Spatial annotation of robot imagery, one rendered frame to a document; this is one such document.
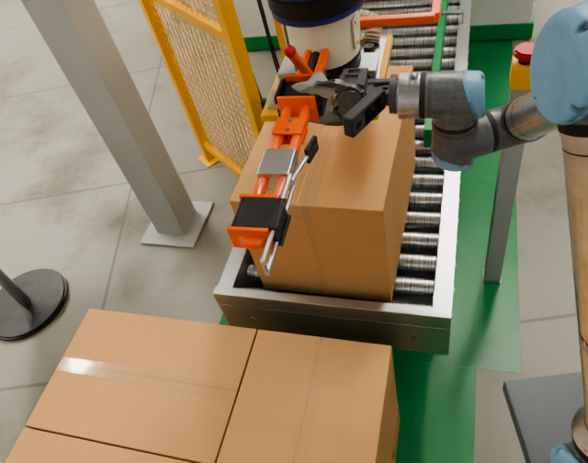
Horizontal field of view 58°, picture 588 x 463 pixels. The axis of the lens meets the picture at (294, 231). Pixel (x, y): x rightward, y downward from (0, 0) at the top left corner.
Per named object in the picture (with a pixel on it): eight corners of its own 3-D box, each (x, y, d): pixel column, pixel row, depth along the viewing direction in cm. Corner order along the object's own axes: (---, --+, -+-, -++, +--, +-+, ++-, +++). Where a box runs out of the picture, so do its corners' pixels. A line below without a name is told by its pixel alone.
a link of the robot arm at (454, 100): (484, 130, 103) (489, 87, 95) (418, 131, 106) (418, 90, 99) (484, 101, 109) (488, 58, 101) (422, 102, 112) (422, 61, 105)
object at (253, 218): (246, 211, 97) (239, 193, 93) (285, 213, 95) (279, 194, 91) (233, 247, 92) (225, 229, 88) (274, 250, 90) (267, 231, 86)
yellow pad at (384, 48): (356, 42, 146) (355, 26, 143) (393, 40, 143) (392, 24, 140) (336, 121, 126) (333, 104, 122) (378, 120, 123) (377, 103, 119)
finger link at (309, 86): (296, 74, 112) (339, 84, 111) (290, 91, 108) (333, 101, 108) (298, 62, 109) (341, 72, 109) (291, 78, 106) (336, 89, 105)
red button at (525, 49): (512, 54, 146) (514, 41, 143) (539, 53, 144) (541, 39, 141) (512, 69, 141) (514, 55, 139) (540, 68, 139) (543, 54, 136)
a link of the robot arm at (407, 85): (419, 128, 106) (418, 86, 99) (394, 128, 107) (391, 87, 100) (422, 100, 111) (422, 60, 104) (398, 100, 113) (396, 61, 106)
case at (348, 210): (309, 158, 202) (288, 67, 172) (415, 162, 190) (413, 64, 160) (264, 287, 166) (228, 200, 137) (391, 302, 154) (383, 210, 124)
